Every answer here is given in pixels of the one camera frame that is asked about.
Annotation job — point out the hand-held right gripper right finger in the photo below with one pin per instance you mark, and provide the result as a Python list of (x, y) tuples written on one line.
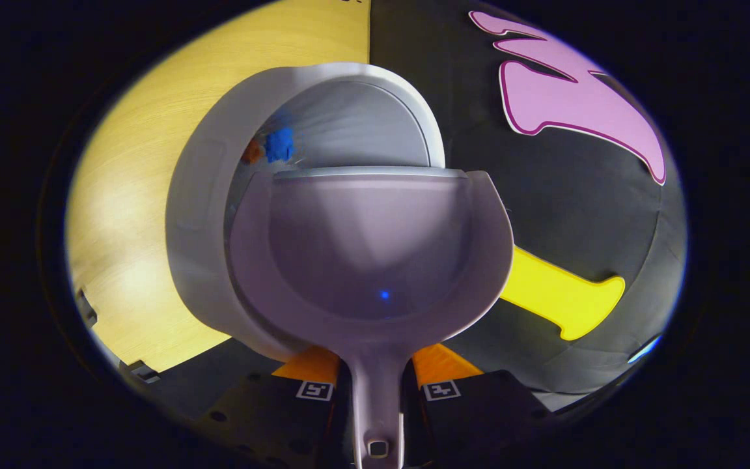
[(472, 423)]

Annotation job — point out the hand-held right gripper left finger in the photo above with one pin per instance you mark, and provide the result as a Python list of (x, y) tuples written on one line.
[(271, 423)]

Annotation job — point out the pink dustpan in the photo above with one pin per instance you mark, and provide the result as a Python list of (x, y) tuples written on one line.
[(375, 247)]

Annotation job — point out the white ribbed garbage bin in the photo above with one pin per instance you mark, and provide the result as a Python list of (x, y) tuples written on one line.
[(199, 215)]

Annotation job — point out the orange paper trash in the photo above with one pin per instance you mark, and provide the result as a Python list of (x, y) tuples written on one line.
[(252, 152)]

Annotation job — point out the blue paper trash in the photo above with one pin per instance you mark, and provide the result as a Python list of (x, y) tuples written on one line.
[(279, 144)]

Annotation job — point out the wooden desktop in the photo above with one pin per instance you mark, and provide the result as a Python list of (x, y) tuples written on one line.
[(140, 195)]

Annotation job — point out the black desk bracket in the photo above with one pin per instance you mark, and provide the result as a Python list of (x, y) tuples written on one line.
[(144, 373), (86, 307)]

